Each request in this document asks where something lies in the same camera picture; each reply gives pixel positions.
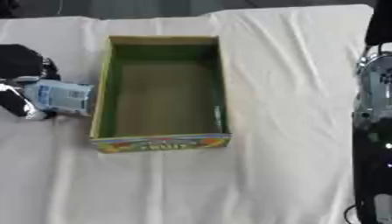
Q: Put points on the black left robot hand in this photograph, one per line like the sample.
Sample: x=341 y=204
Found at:
x=19 y=61

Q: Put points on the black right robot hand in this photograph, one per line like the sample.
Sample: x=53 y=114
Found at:
x=371 y=172

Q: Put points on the pale blue packet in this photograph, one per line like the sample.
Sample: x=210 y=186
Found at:
x=64 y=96

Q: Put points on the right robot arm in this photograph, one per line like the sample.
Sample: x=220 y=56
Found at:
x=375 y=87

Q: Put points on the cardboard box with green inside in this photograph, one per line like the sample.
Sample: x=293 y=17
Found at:
x=166 y=99

